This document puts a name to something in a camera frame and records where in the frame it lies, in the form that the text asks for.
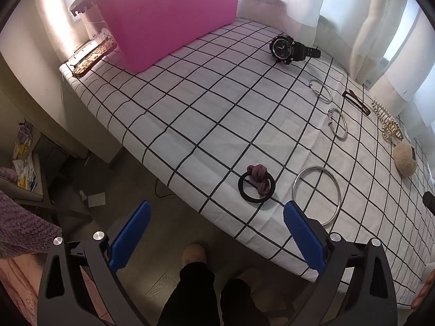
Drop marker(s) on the wooden puzzle board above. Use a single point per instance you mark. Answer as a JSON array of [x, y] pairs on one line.
[[93, 54]]

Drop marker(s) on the small black object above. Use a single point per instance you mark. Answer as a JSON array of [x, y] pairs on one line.
[[429, 200]]

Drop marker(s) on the colourful packets pile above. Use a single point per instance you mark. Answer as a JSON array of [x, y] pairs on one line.
[[23, 169]]

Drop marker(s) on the person's right leg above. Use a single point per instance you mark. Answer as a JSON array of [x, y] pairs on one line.
[[243, 302]]

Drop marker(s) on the small silver bangle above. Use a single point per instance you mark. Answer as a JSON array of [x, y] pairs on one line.
[[311, 82], [330, 119]]

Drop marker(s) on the pink plastic storage box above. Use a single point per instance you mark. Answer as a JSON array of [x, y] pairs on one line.
[[170, 17]]

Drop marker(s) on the black digital wrist watch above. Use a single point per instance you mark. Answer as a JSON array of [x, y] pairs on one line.
[[282, 48]]

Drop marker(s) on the purple fuzzy cloth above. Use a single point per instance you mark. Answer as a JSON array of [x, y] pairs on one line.
[[23, 224]]

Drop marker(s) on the white paper sheet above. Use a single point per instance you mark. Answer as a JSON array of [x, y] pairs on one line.
[[97, 199]]

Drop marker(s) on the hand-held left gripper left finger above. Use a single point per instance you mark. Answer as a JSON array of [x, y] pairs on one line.
[[131, 234]]

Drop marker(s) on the pearl claw hair clip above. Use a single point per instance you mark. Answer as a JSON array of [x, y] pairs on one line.
[[390, 127]]

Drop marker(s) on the large silver bangle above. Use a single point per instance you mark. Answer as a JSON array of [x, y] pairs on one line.
[[316, 167]]

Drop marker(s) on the person's right hand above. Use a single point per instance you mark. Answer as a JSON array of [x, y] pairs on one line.
[[422, 292]]

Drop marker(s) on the beige slipper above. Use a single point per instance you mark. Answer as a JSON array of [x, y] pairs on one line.
[[248, 272], [193, 253]]

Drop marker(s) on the white table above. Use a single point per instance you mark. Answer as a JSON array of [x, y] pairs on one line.
[[91, 119]]

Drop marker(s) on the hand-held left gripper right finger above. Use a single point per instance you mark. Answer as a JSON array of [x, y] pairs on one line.
[[304, 237]]

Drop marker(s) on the white sheer curtain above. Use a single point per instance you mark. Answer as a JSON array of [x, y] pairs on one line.
[[340, 3]]

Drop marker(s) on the brown hair clip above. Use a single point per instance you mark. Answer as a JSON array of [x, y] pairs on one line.
[[365, 111]]

